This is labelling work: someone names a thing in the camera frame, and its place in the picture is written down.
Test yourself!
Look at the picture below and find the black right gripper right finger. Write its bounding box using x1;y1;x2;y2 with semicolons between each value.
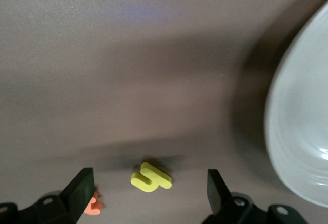
207;169;308;224

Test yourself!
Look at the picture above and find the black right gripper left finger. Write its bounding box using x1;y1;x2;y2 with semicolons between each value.
0;167;95;224

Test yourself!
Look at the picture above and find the orange foam letter t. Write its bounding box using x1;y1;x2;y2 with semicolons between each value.
83;190;103;216

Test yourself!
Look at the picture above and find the yellow foam letter h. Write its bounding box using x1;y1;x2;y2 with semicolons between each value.
130;161;172;193

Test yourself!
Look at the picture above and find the beige brown plate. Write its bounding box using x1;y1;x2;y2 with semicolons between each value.
265;0;328;208

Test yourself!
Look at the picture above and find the brown table cover sheet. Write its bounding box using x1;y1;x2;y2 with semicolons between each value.
0;0;328;224

